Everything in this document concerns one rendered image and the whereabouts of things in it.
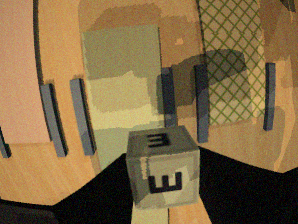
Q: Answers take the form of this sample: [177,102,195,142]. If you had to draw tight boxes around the olive-tan cube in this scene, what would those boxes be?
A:
[125,124,201,212]

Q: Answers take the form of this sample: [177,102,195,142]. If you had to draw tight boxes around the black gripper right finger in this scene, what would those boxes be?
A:
[198,147,298,224]

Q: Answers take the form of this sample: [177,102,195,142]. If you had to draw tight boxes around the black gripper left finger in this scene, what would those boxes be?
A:
[0,153,134,224]

